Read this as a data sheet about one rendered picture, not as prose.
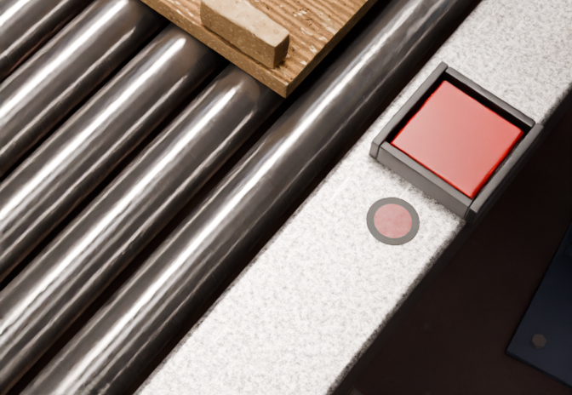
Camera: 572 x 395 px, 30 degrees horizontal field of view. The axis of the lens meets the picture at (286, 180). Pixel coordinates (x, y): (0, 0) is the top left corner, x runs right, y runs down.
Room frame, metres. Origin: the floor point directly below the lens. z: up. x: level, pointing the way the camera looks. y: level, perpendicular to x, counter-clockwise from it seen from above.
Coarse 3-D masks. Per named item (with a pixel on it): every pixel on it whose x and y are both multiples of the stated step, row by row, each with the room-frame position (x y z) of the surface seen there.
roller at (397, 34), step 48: (432, 0) 0.45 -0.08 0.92; (384, 48) 0.41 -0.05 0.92; (336, 96) 0.37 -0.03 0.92; (384, 96) 0.38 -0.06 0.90; (288, 144) 0.33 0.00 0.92; (336, 144) 0.34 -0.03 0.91; (240, 192) 0.29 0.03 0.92; (288, 192) 0.30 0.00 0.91; (192, 240) 0.26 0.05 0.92; (240, 240) 0.26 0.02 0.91; (144, 288) 0.22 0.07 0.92; (192, 288) 0.23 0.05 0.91; (96, 336) 0.19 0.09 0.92; (144, 336) 0.20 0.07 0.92; (48, 384) 0.16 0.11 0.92; (96, 384) 0.17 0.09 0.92
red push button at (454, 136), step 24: (432, 96) 0.37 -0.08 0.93; (456, 96) 0.37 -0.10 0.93; (432, 120) 0.35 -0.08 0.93; (456, 120) 0.35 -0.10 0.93; (480, 120) 0.35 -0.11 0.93; (504, 120) 0.35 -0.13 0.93; (408, 144) 0.33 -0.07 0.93; (432, 144) 0.33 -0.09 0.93; (456, 144) 0.33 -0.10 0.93; (480, 144) 0.34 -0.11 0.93; (504, 144) 0.34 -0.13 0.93; (432, 168) 0.32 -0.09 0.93; (456, 168) 0.32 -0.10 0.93; (480, 168) 0.32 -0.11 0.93
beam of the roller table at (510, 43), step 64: (512, 0) 0.46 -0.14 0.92; (448, 64) 0.40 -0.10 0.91; (512, 64) 0.41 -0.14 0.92; (320, 192) 0.30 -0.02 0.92; (384, 192) 0.30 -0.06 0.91; (256, 256) 0.25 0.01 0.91; (320, 256) 0.26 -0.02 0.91; (384, 256) 0.26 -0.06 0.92; (448, 256) 0.28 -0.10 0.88; (256, 320) 0.21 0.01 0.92; (320, 320) 0.22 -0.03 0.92; (384, 320) 0.22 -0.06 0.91; (192, 384) 0.17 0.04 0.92; (256, 384) 0.18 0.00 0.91; (320, 384) 0.18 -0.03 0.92
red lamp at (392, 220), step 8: (384, 208) 0.29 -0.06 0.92; (392, 208) 0.29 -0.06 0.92; (400, 208) 0.29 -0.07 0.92; (376, 216) 0.29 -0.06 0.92; (384, 216) 0.29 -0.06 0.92; (392, 216) 0.29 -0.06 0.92; (400, 216) 0.29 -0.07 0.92; (408, 216) 0.29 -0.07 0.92; (376, 224) 0.28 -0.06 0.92; (384, 224) 0.28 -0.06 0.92; (392, 224) 0.28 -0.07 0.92; (400, 224) 0.28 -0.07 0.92; (408, 224) 0.28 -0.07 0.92; (384, 232) 0.28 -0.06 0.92; (392, 232) 0.28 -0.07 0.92; (400, 232) 0.28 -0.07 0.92
